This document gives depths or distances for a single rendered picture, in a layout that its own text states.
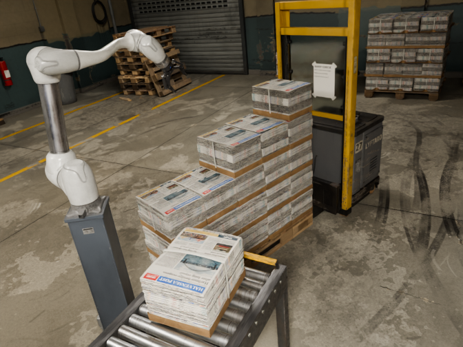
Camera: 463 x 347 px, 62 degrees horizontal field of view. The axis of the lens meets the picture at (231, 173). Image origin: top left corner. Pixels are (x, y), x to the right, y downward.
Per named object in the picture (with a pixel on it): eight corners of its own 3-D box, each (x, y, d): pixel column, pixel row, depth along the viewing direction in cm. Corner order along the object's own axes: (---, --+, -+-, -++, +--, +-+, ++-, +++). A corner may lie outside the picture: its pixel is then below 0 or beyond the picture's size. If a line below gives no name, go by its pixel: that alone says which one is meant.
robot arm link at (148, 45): (170, 54, 225) (157, 45, 231) (156, 36, 211) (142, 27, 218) (158, 67, 224) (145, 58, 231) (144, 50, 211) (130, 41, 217)
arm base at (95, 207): (64, 222, 200) (60, 213, 198) (74, 201, 220) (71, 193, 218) (99, 217, 202) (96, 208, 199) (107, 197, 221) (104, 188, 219)
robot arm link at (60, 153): (59, 195, 210) (43, 184, 225) (87, 187, 221) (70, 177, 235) (32, 47, 183) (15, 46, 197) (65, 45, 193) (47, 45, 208)
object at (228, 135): (197, 138, 277) (196, 135, 277) (225, 125, 294) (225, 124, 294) (233, 148, 253) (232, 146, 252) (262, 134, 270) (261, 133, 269)
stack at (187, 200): (156, 290, 292) (133, 195, 256) (260, 223, 360) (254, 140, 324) (187, 317, 266) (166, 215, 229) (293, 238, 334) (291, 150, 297)
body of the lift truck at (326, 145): (293, 190, 410) (291, 118, 375) (323, 171, 442) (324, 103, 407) (351, 211, 363) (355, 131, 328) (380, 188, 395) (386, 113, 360)
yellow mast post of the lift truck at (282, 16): (282, 186, 400) (274, 2, 323) (287, 183, 405) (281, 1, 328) (289, 189, 393) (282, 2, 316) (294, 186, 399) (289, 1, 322)
